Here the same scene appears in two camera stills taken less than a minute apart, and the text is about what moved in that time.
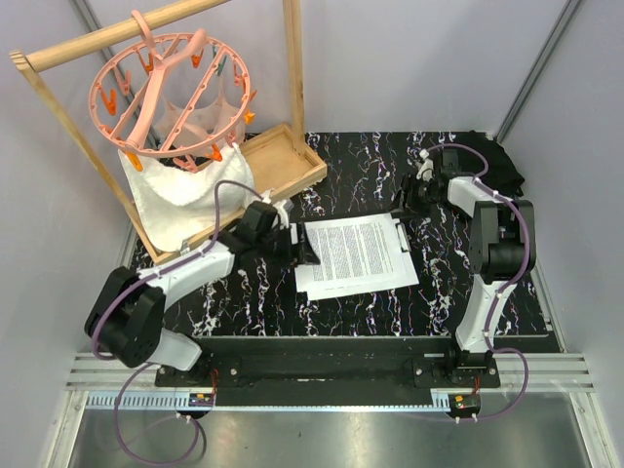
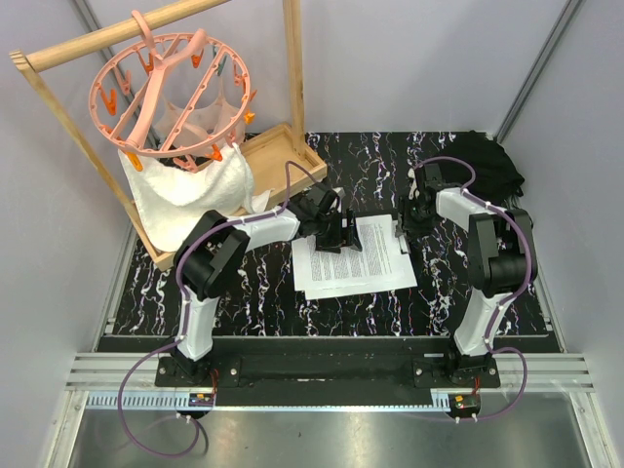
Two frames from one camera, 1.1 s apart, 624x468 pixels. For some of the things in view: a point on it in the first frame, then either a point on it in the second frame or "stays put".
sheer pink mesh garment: [205, 131] stays put
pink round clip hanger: [175, 96] stays put
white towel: [177, 206] stays put
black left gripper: [306, 254] to [341, 237]
